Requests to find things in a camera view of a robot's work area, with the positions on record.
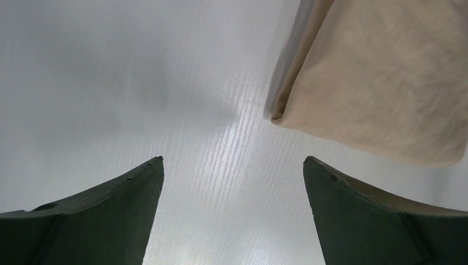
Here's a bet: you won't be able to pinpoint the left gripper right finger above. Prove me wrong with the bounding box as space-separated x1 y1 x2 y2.
303 156 467 264

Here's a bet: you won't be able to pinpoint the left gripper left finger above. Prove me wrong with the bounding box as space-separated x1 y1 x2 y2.
1 157 164 264

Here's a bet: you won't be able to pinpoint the beige t shirt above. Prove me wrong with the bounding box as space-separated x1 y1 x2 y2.
271 1 467 167

